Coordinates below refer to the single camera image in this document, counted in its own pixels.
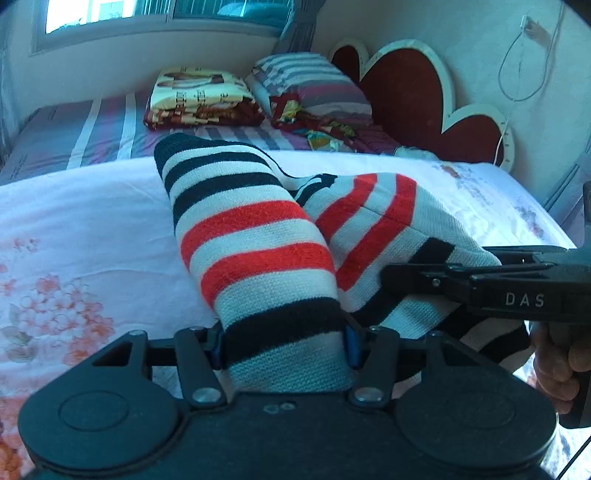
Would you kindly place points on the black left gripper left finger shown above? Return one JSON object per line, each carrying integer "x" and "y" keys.
{"x": 195, "y": 352}

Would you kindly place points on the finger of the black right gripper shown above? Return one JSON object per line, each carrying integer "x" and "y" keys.
{"x": 424, "y": 279}

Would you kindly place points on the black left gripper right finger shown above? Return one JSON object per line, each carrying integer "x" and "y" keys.
{"x": 381, "y": 359}

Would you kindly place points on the red black white striped sweater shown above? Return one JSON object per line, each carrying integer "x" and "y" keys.
{"x": 284, "y": 263}

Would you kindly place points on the right hand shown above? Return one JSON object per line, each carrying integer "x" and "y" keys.
{"x": 554, "y": 368}

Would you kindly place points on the white floral bed sheet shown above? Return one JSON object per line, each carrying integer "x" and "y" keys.
{"x": 88, "y": 254}

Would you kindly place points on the colourful floral cloth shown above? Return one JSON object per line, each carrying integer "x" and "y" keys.
{"x": 326, "y": 133}

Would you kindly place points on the red heart-shaped headboard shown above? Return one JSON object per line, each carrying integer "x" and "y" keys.
{"x": 413, "y": 97}

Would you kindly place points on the striped pillow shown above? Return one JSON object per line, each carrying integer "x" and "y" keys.
{"x": 321, "y": 88}

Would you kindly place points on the folded patterned blanket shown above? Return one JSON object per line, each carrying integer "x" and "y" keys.
{"x": 189, "y": 97}

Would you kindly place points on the striped purple mattress sheet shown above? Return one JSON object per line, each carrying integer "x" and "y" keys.
{"x": 74, "y": 135}

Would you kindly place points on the grey curtain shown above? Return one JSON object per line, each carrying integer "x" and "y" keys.
{"x": 299, "y": 32}

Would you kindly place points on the window with teal curtain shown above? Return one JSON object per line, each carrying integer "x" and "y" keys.
{"x": 59, "y": 24}

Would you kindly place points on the wall socket with cable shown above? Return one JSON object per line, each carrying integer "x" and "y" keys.
{"x": 524, "y": 71}

